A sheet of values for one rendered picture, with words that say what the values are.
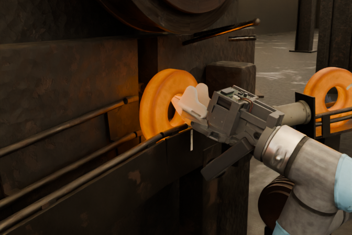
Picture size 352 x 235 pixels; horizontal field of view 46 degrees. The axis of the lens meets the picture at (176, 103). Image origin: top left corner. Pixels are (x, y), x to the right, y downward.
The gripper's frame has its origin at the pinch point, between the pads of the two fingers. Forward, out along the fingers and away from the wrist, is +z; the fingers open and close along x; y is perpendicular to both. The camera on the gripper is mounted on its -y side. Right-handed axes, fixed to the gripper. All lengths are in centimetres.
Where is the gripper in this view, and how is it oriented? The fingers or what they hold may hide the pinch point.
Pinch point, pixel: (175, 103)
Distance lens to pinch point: 78.4
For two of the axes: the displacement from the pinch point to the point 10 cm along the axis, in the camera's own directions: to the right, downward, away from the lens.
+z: -7.7, -4.3, 4.8
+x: -5.9, 1.8, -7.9
